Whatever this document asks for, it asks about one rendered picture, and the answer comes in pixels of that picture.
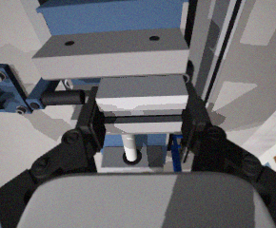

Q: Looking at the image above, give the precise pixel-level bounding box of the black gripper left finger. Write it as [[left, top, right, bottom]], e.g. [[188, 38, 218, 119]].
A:
[[0, 86, 106, 228]]

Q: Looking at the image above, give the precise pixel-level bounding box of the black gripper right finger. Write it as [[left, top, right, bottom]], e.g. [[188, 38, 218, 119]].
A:
[[181, 83, 276, 225]]

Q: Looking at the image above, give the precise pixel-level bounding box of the grey rectangular block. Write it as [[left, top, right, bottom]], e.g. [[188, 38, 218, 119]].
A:
[[95, 75, 188, 133]]

